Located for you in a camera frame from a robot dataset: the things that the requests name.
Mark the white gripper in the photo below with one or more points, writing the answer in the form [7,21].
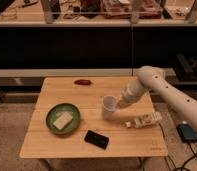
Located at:
[131,94]

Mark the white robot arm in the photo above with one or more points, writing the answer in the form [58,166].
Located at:
[153,78]

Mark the clear plastic bottle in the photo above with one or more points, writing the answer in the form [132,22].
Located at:
[144,120]

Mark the black smartphone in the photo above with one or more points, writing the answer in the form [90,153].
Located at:
[96,139]

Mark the white sponge block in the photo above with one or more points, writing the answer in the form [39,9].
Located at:
[63,120]

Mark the green round plate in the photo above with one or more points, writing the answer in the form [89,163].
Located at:
[56,112]

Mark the black power adapter box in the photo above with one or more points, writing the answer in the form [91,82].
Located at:
[186,133]

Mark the background workbench shelf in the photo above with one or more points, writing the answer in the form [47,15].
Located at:
[98,13]

